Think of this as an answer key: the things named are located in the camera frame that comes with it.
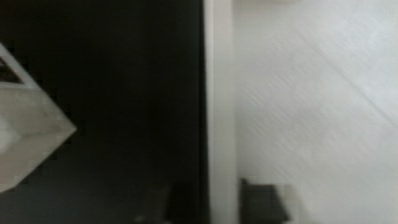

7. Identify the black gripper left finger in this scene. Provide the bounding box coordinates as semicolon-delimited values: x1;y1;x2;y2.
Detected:
140;181;210;224

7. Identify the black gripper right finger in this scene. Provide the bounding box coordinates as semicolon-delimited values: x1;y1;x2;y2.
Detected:
240;178;309;224

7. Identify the white square tabletop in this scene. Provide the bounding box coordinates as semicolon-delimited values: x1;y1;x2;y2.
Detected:
204;0;398;224

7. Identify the white table leg middle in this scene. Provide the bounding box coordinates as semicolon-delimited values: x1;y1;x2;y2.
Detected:
0;43;76;193

